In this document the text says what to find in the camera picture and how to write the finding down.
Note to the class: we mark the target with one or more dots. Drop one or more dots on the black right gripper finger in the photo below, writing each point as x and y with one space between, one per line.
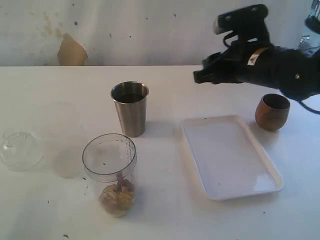
205 75

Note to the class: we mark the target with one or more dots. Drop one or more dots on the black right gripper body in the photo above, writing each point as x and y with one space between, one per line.
250 62

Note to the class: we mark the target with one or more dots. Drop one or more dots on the brown wooden cup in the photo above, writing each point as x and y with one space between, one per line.
272 112

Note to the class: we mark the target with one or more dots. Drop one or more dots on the stainless steel tumbler cup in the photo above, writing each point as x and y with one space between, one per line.
130 99

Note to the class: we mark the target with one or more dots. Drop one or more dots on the clear plastic shaker cup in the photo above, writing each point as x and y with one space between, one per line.
107 156

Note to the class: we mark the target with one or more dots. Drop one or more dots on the large gold coin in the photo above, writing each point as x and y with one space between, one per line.
116 202

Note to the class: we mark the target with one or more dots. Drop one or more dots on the clear plastic shaker lid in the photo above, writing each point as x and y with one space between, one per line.
19 150

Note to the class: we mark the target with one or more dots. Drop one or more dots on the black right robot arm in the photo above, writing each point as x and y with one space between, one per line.
294 74

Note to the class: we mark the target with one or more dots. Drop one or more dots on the white rectangular plastic tray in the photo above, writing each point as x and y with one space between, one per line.
229 160

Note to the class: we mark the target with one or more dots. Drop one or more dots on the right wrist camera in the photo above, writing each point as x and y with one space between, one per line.
246 23

